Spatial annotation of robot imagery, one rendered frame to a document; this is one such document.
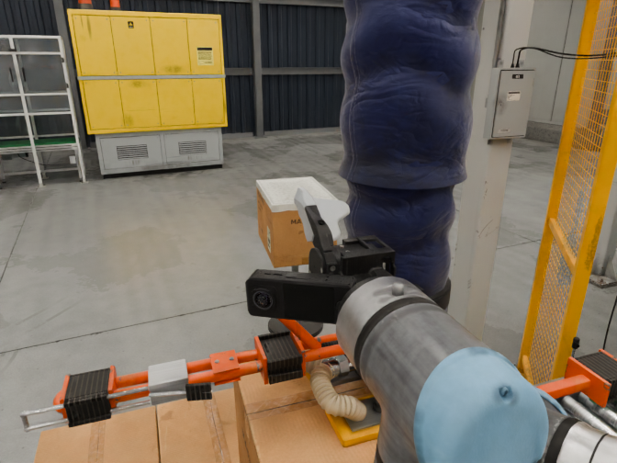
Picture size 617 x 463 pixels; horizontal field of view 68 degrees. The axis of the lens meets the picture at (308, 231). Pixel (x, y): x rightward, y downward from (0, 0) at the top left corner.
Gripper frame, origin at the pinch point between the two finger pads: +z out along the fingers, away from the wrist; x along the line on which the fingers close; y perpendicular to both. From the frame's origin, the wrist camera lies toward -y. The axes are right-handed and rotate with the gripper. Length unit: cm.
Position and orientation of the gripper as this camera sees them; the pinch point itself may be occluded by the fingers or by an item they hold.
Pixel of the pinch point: (294, 243)
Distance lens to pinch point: 60.5
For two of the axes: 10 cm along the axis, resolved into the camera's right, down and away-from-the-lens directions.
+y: 9.5, -1.1, 3.0
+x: 0.0, -9.4, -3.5
